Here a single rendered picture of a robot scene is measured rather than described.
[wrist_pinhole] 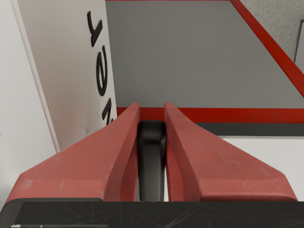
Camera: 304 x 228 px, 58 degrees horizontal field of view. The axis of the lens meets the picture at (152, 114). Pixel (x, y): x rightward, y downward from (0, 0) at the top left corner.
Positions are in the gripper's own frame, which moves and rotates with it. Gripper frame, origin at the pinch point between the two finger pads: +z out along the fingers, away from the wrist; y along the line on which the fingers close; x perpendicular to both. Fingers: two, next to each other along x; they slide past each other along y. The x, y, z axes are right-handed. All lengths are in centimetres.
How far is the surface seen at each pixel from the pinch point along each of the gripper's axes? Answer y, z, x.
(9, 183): 12.7, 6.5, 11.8
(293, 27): -51, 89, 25
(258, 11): -37, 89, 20
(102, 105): 2.9, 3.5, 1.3
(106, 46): 2.8, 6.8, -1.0
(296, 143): -16.4, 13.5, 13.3
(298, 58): -56, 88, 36
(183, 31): -7, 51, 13
